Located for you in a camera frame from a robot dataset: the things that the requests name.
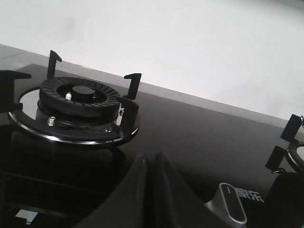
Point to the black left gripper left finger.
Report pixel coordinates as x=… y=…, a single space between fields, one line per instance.
x=124 y=208

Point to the black glass stove top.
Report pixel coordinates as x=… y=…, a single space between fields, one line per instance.
x=48 y=184

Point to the black left pot support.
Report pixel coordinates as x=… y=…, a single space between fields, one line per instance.
x=21 y=107

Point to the silver stove control knob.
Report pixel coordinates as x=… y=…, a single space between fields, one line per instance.
x=227 y=206

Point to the black left gas burner head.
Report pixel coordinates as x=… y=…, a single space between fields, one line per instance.
x=77 y=101

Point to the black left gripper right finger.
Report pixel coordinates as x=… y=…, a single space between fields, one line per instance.
x=175 y=204

